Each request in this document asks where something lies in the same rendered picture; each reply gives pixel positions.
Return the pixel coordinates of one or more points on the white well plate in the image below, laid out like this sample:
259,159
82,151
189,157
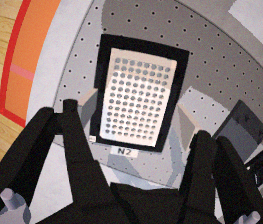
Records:
120,93

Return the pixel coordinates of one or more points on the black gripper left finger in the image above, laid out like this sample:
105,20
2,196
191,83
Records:
21,166

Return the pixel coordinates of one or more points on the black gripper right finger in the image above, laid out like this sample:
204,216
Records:
241,201

